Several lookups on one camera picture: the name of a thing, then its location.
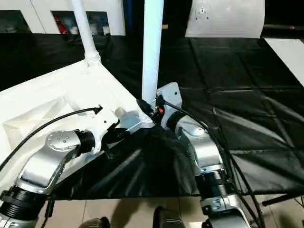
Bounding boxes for white plastic table leg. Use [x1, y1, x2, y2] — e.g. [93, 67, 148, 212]
[71, 0, 103, 67]
[141, 0, 165, 113]

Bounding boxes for white plastic table top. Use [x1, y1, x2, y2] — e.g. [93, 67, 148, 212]
[0, 57, 155, 191]

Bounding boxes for dark left robot foot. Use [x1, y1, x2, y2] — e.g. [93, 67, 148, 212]
[77, 217, 111, 228]

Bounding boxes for dark robot foot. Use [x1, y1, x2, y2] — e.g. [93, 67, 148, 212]
[77, 217, 111, 228]
[152, 206, 187, 228]

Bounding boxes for black work mat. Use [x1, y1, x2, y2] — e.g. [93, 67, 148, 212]
[0, 32, 304, 200]

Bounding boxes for black cabinet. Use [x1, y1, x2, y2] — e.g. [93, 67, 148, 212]
[124, 0, 194, 39]

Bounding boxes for dark right robot foot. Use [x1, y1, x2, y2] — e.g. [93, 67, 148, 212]
[152, 206, 187, 228]

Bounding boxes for small bottles on shelf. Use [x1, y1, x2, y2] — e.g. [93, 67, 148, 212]
[50, 11, 113, 36]

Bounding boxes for white plastic bag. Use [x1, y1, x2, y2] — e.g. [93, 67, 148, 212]
[185, 0, 266, 39]

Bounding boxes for white flat sheet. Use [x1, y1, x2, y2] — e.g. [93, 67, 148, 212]
[264, 38, 304, 89]

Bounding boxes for white cabinet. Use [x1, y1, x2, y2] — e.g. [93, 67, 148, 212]
[0, 0, 126, 37]

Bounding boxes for black rod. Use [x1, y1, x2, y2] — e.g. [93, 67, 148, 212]
[261, 192, 304, 207]

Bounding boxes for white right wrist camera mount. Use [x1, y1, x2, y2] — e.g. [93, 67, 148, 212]
[155, 82, 182, 130]

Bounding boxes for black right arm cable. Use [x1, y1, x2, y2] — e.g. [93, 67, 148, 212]
[156, 96, 267, 228]

